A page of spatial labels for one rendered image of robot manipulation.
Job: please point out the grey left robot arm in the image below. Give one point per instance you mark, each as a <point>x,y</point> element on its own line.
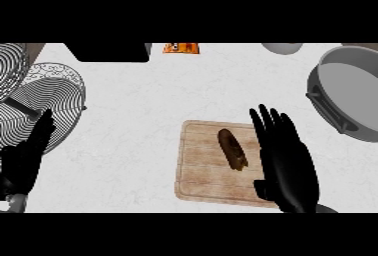
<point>14,203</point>

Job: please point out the orange box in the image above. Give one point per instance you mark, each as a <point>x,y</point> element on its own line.
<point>181,48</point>

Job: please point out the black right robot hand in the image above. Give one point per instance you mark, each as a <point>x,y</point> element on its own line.
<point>289,166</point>

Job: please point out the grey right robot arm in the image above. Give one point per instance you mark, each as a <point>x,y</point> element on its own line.
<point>326,209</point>

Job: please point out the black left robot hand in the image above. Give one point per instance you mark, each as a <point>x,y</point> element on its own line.
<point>23,160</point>

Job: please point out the grey bowl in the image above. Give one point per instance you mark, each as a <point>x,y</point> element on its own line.
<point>283,48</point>

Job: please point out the wooden cutting board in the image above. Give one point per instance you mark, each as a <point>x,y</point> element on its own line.
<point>216,163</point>

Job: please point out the grey metal pot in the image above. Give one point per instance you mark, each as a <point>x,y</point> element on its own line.
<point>348,93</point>

